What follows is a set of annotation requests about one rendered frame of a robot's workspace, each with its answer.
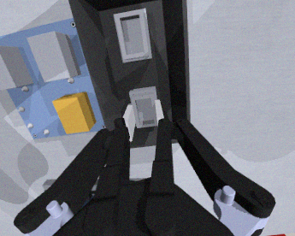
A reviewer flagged yellow rectangular block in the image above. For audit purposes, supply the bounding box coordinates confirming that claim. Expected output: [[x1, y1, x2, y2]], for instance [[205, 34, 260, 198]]
[[52, 92, 96, 134]]

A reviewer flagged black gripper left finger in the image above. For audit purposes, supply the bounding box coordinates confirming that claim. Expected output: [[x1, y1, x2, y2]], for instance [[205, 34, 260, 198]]
[[14, 103, 136, 236]]

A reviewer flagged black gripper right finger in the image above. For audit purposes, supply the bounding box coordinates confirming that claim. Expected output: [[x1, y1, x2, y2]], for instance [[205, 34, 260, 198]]
[[145, 99, 275, 236]]

